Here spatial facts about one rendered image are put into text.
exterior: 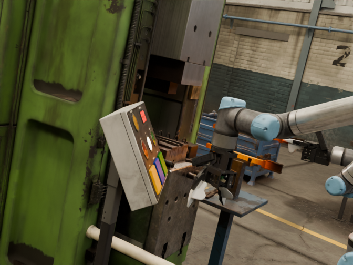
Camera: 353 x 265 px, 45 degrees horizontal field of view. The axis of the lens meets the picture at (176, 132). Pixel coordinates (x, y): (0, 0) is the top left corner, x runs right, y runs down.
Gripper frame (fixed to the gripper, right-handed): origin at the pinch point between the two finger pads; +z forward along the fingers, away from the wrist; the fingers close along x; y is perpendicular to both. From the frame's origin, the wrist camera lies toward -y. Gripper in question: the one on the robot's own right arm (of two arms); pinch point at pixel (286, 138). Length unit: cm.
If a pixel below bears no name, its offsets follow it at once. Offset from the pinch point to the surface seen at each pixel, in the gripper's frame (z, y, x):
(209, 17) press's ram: 40, -46, -18
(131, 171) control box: 20, 9, -89
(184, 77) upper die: 41, -19, -29
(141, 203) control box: 17, 18, -87
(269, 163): 9.0, 15.6, 15.0
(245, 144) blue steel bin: 127, 57, 338
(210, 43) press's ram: 40, -35, -10
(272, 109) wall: 219, 26, 772
